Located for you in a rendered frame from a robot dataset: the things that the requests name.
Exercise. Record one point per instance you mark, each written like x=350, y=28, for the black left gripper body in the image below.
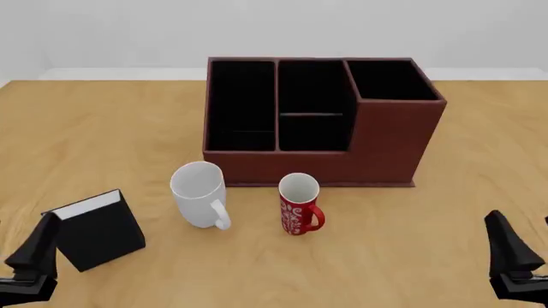
x=25, y=290

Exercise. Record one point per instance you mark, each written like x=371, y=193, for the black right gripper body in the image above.
x=520, y=288

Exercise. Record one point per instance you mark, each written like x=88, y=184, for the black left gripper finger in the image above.
x=36, y=247

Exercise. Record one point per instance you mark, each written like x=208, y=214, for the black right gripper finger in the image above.
x=509, y=247

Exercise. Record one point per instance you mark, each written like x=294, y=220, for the red-brown desk caddy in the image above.
x=385, y=144

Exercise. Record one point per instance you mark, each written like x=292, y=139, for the white mug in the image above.
x=199, y=205

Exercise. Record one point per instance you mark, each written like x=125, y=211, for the red patterned mug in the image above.
x=295, y=218

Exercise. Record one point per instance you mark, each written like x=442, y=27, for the black book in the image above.
x=100, y=237

